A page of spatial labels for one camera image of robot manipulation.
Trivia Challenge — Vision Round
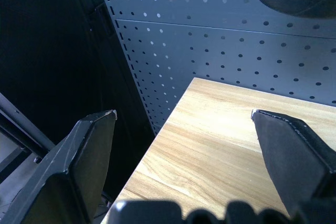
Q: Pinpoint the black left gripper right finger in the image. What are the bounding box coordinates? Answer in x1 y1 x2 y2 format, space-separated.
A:
251 109 336 224

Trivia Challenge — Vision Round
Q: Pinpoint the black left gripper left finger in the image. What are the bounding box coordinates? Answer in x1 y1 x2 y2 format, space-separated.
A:
5 109 118 224

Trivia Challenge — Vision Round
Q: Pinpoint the grey perforated metal panel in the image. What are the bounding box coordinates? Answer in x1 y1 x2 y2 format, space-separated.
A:
93 0 336 137

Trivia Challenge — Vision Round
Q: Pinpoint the black metal frame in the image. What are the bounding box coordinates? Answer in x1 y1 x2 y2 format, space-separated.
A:
0 91 57 180

